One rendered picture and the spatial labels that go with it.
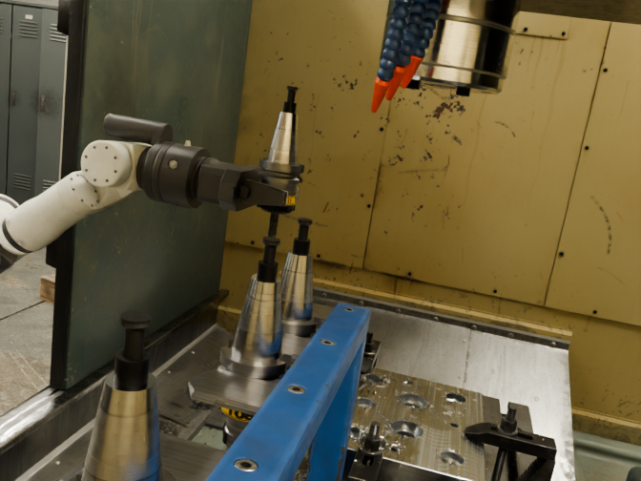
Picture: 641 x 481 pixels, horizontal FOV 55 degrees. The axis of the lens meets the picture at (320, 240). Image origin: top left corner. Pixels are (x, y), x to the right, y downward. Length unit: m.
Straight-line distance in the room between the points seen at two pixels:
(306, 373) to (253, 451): 0.13
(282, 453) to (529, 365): 1.50
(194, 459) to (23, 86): 5.55
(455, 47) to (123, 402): 0.55
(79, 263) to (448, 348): 1.05
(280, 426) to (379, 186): 1.46
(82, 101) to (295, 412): 0.89
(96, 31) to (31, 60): 4.60
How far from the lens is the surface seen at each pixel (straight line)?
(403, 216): 1.86
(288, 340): 0.61
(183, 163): 0.88
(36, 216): 1.01
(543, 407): 1.78
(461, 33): 0.75
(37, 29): 5.82
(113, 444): 0.34
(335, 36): 1.88
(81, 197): 0.98
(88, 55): 1.24
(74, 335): 1.36
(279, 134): 0.85
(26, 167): 5.92
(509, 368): 1.84
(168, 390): 1.70
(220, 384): 0.51
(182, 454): 0.43
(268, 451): 0.41
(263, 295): 0.52
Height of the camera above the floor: 1.45
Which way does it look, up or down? 13 degrees down
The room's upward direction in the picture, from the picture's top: 9 degrees clockwise
